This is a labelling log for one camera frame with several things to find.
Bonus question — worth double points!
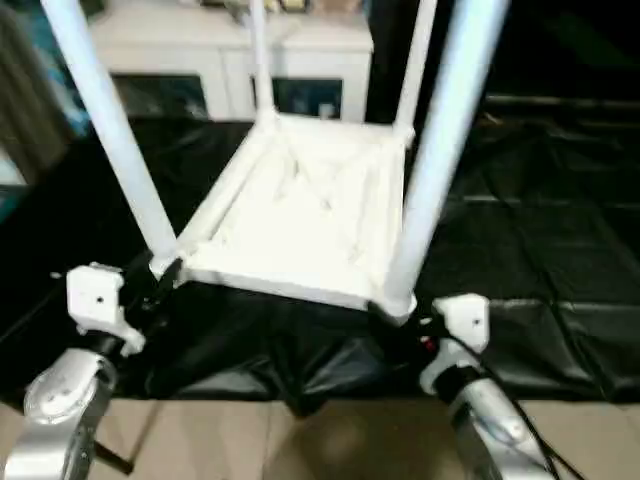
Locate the white plastic table top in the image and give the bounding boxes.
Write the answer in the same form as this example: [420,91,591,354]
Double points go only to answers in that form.
[152,112,419,329]

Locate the white plastic table leg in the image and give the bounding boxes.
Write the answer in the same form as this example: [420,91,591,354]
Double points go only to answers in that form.
[39,0,180,274]
[384,0,512,324]
[392,0,437,142]
[247,0,280,132]

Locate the black mat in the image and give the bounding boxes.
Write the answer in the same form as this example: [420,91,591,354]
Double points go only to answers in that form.
[0,107,640,419]

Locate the grey-brown curtain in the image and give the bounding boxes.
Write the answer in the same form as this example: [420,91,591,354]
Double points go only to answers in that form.
[0,0,76,186]

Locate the white glass-door cabinet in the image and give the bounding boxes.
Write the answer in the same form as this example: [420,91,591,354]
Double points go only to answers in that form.
[89,0,376,124]

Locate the dark low bench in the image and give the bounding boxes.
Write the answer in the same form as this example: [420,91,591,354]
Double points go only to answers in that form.
[484,93,640,124]

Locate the black speaker with gold label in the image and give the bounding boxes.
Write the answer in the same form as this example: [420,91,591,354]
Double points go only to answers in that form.
[369,0,640,109]

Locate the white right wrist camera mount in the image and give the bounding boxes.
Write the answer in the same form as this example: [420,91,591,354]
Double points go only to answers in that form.
[418,294,490,396]

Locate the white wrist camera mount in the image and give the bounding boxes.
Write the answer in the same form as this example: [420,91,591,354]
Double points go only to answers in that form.
[65,262,147,357]
[418,294,490,396]

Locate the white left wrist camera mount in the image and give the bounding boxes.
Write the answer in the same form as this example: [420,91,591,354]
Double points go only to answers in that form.
[65,262,147,357]

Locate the black folding table frame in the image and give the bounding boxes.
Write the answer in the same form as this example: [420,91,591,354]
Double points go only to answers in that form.
[94,442,136,474]

